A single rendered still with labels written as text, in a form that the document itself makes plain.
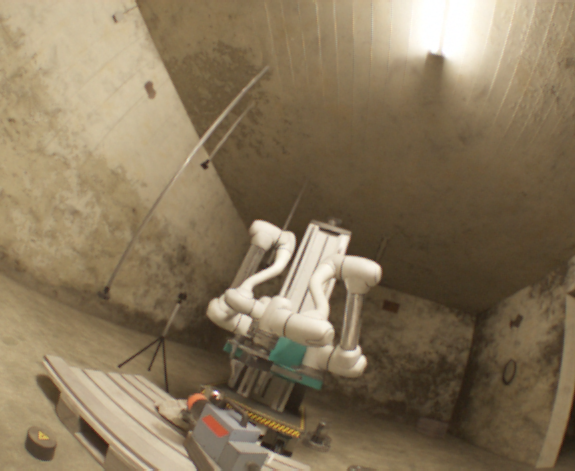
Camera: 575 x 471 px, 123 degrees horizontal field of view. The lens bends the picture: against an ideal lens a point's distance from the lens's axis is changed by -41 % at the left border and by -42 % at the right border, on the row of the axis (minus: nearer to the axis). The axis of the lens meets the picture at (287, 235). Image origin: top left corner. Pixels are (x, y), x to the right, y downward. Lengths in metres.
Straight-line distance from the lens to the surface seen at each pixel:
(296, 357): 1.88
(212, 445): 1.09
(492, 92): 2.56
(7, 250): 2.98
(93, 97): 3.11
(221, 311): 1.73
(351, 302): 1.47
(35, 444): 1.04
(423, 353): 6.55
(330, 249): 2.15
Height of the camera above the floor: 0.72
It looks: 23 degrees up
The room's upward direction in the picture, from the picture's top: 24 degrees clockwise
